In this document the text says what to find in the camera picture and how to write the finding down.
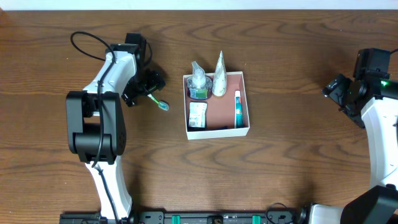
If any clear soap pump bottle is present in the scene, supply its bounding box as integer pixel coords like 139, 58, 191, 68
186, 61, 213, 100

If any white lotion tube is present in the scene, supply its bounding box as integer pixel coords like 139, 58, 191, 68
212, 51, 228, 97

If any green and white small box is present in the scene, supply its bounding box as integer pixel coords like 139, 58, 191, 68
188, 102, 207, 128

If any blue razor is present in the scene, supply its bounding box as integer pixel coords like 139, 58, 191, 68
205, 126, 229, 131

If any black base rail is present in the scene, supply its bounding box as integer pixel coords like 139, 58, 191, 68
59, 210, 296, 224

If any white box with brown interior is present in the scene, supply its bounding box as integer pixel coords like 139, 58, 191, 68
183, 72, 250, 140

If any green toothbrush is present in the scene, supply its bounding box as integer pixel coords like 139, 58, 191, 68
148, 94, 170, 111

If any white green toothpaste tube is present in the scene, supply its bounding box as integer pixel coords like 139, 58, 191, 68
234, 90, 244, 128

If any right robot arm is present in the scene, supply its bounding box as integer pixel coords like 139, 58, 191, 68
293, 48, 397, 223

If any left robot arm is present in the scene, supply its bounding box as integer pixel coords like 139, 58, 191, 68
59, 33, 165, 223

